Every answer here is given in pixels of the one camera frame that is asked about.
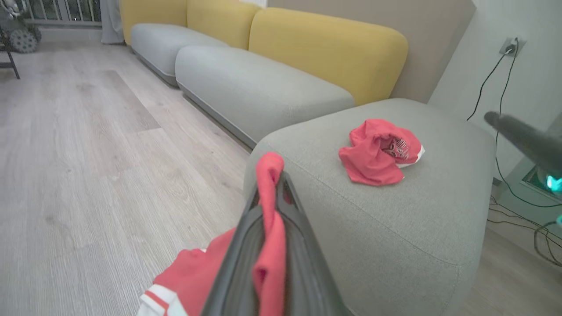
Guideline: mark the red jersey with printed logo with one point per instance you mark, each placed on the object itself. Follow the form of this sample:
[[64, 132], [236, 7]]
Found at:
[[369, 164]]

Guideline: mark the black metal stand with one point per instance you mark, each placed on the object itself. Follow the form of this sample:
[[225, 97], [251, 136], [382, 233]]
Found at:
[[11, 59]]

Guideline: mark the wall power outlet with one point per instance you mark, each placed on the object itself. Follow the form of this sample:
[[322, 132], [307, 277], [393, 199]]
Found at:
[[511, 47]]

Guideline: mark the grey curtain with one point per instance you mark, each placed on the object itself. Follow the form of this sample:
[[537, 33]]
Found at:
[[112, 22]]

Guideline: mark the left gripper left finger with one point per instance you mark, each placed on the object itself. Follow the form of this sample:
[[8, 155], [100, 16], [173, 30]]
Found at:
[[235, 267]]

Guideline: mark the grey sofa seat cushion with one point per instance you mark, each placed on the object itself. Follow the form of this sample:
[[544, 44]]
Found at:
[[254, 87], [162, 41]]

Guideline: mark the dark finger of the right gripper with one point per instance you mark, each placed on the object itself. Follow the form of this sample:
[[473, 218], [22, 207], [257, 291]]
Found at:
[[533, 142]]

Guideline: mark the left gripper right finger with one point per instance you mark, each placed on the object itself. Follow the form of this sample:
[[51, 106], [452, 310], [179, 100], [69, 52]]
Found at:
[[307, 272]]

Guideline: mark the robot cart with perforated wheel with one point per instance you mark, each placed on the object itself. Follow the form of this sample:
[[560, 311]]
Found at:
[[23, 39]]

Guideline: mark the grey ottoman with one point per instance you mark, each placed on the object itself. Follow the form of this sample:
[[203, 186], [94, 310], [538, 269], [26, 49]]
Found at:
[[395, 228]]

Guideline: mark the red garment with white stripes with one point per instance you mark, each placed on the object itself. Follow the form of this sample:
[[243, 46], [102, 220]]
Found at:
[[193, 272]]

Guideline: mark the yellow sofa back cushion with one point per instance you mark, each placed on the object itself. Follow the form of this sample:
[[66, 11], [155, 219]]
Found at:
[[219, 19], [329, 50], [151, 11]]

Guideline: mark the grey device with teal lights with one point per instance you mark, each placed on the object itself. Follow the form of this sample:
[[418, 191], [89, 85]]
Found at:
[[518, 188]]

